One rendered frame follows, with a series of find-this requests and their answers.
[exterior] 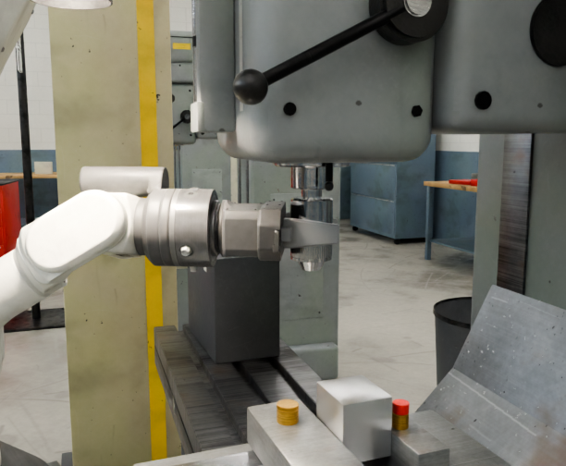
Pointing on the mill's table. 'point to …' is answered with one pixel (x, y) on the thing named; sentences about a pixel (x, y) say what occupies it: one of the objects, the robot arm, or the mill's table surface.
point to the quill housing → (329, 88)
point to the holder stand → (236, 308)
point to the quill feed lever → (405, 18)
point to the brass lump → (288, 412)
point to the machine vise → (411, 443)
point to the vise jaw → (294, 439)
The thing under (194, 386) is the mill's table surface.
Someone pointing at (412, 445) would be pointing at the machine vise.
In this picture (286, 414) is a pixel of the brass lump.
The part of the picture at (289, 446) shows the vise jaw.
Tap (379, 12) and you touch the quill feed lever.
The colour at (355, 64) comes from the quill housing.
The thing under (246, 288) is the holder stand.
